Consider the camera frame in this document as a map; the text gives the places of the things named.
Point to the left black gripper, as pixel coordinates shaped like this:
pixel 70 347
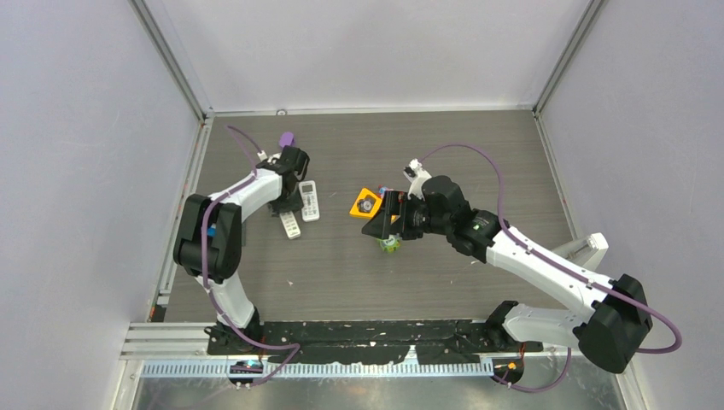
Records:
pixel 294 205

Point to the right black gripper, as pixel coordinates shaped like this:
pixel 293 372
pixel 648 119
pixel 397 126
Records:
pixel 394 203

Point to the white remote control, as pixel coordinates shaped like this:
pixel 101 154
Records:
pixel 290 225
pixel 310 209

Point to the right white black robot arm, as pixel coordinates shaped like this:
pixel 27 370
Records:
pixel 604 318

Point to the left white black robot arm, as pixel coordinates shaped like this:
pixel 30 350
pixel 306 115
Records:
pixel 208 245

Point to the purple plastic cap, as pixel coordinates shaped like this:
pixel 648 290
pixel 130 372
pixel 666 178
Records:
pixel 287 139

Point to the green monster toy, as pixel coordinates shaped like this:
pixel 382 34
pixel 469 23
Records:
pixel 389 245

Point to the blue poker chip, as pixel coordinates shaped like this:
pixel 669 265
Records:
pixel 366 205

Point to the yellow triangular toy block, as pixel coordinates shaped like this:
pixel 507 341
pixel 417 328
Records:
pixel 366 193

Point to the grey lego baseplate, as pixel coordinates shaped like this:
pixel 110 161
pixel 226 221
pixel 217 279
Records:
pixel 244 234

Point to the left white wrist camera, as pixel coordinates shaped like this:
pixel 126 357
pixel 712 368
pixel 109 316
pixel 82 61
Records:
pixel 265 158

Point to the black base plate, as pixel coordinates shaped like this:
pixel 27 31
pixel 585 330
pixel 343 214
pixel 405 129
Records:
pixel 440 341

